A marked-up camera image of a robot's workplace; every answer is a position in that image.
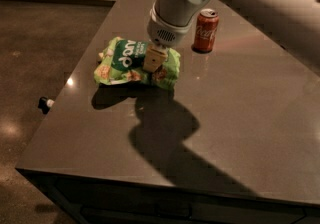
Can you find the yellow sponge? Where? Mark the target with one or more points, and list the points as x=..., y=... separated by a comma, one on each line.
x=100, y=57

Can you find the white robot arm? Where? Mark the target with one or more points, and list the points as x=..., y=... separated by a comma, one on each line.
x=292, y=24

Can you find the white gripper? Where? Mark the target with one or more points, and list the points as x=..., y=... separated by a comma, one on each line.
x=163, y=33

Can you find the grey counter cabinet base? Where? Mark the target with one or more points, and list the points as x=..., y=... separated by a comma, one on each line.
x=101, y=201

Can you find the black and white floor object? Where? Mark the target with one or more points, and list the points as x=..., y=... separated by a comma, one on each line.
x=45, y=104

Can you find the green rice chip bag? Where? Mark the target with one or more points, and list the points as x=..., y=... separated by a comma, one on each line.
x=123, y=63

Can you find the red cola can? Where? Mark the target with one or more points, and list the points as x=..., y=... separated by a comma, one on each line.
x=206, y=27

